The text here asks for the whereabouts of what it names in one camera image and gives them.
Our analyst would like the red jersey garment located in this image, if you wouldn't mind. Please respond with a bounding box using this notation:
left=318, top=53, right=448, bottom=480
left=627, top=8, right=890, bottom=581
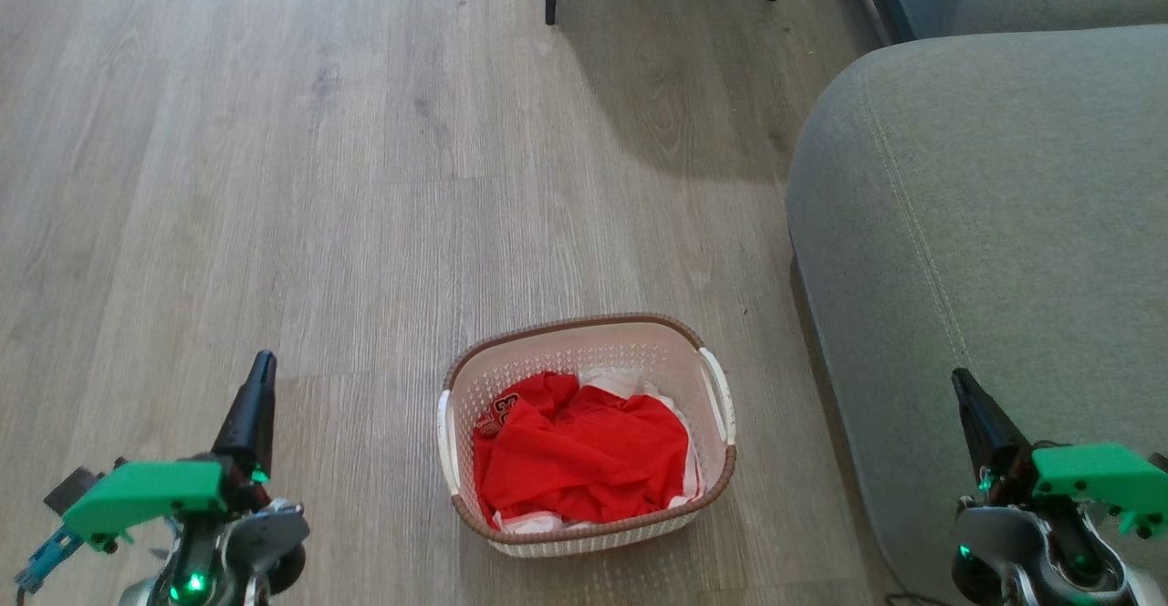
left=472, top=371, right=692, bottom=527

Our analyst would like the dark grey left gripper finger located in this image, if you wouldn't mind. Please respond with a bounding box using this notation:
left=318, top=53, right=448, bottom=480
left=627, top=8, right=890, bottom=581
left=212, top=350, right=277, bottom=481

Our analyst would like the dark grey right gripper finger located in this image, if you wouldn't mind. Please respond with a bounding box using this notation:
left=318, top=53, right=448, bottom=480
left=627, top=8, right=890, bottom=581
left=951, top=369, right=1038, bottom=505

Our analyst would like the white plastic laundry basket brown rim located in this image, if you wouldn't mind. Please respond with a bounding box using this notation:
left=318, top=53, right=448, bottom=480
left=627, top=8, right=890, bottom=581
left=436, top=314, right=738, bottom=559

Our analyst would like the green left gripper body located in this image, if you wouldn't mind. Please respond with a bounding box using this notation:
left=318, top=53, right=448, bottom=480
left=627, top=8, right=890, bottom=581
left=60, top=456, right=275, bottom=554

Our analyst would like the blue cable connector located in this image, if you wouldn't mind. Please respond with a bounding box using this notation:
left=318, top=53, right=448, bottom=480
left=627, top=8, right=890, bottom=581
left=14, top=524, right=85, bottom=594

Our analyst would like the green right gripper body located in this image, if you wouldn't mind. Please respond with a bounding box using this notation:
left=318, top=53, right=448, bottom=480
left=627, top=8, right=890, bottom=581
left=1031, top=442, right=1168, bottom=539

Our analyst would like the white garment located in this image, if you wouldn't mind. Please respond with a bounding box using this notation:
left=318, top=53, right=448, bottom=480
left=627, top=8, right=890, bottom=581
left=491, top=367, right=706, bottom=535

